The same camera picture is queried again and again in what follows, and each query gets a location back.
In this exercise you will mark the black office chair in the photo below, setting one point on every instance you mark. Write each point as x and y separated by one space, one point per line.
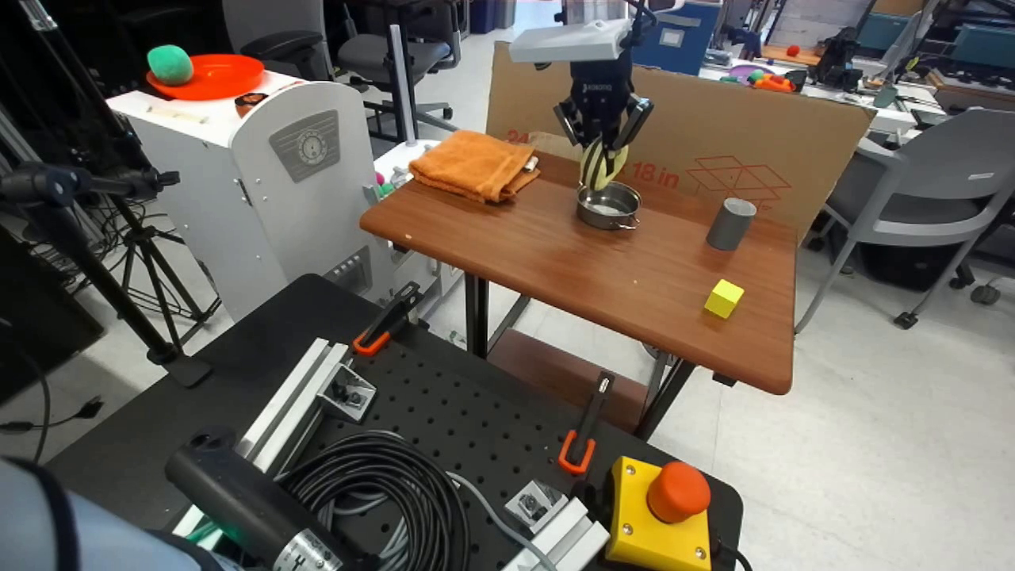
369 49

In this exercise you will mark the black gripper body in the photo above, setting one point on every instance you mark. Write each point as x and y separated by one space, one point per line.
604 91

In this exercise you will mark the brown wooden table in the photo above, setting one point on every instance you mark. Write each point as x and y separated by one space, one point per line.
635 275

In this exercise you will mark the grey office chair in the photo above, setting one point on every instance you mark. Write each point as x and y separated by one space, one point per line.
930 168

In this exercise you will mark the wooden lower table shelf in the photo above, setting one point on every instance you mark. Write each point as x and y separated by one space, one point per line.
549 374

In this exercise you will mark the grey cylinder block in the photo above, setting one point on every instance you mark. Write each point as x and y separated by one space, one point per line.
730 224

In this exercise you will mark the yellow brown striped plush object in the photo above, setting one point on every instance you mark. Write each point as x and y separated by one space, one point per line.
602 168

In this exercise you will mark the black perforated mounting table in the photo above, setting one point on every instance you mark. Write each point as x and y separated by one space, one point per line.
446 401

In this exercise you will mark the yellow cube block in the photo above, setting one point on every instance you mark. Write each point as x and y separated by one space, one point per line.
724 300

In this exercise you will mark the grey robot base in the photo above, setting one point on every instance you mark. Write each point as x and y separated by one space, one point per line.
51 524

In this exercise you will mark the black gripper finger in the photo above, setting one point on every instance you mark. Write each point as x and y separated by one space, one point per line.
638 126
570 126

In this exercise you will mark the short aluminium profile rail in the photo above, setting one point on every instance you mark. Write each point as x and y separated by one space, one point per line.
566 535

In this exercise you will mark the brown cardboard box panel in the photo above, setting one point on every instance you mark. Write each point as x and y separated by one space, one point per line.
740 138

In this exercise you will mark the folded orange cloth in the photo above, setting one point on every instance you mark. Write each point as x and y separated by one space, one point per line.
477 163

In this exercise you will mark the orange plastic plate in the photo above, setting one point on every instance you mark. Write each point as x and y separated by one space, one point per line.
226 75

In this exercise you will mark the black camera tripod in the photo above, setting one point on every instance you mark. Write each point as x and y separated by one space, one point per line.
96 263

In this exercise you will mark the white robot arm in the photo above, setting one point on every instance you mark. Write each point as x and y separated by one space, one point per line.
558 41

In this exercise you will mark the orange black bar clamp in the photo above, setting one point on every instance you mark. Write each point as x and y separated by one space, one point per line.
382 321
582 438

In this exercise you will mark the green ball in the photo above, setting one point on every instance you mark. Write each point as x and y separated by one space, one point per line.
168 66

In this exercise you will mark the white grey equipment cabinet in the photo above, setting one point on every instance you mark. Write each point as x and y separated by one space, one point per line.
275 209

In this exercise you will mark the small metal pot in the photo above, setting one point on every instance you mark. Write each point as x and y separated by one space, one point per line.
606 209

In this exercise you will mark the blue storage box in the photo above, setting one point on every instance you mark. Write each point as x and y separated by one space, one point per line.
684 33

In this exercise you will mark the long aluminium profile rail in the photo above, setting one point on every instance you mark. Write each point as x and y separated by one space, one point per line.
297 407

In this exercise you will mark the yellow emergency stop box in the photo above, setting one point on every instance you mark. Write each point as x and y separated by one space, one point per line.
638 528

